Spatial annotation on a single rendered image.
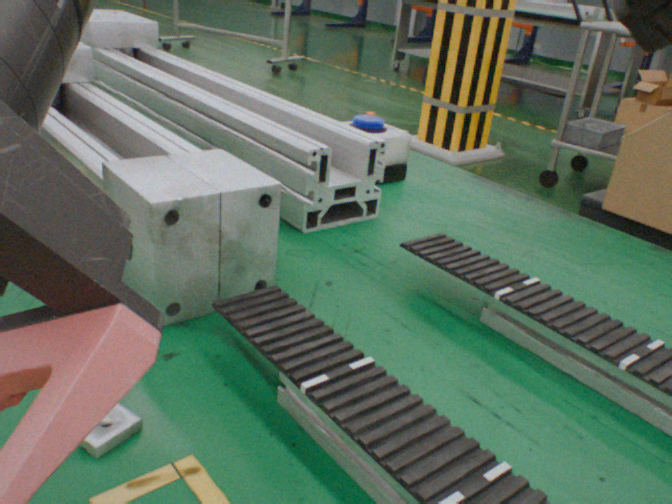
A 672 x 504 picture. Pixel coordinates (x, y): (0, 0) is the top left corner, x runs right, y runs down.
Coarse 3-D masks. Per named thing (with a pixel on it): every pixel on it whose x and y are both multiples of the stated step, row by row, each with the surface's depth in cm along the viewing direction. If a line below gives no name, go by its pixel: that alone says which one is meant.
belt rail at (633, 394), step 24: (504, 312) 47; (528, 336) 45; (552, 336) 44; (552, 360) 44; (576, 360) 43; (600, 360) 41; (600, 384) 41; (624, 384) 41; (648, 384) 39; (648, 408) 39
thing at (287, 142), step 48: (96, 48) 96; (144, 48) 100; (144, 96) 85; (192, 96) 73; (240, 96) 79; (192, 144) 76; (240, 144) 67; (288, 144) 60; (336, 144) 65; (384, 144) 63; (288, 192) 62; (336, 192) 64
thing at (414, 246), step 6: (438, 234) 55; (444, 234) 55; (414, 240) 53; (420, 240) 54; (426, 240) 54; (432, 240) 54; (438, 240) 54; (444, 240) 54; (450, 240) 54; (402, 246) 53; (408, 246) 53; (414, 246) 52; (420, 246) 52; (426, 246) 53; (432, 246) 53; (414, 252) 52
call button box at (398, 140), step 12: (372, 132) 75; (384, 132) 76; (396, 132) 77; (396, 144) 75; (408, 144) 77; (384, 156) 75; (396, 156) 76; (396, 168) 77; (384, 180) 77; (396, 180) 78
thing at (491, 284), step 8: (504, 272) 49; (512, 272) 49; (480, 280) 48; (488, 280) 48; (496, 280) 48; (504, 280) 48; (512, 280) 48; (520, 280) 49; (480, 288) 47; (488, 288) 46; (496, 288) 47; (504, 288) 47
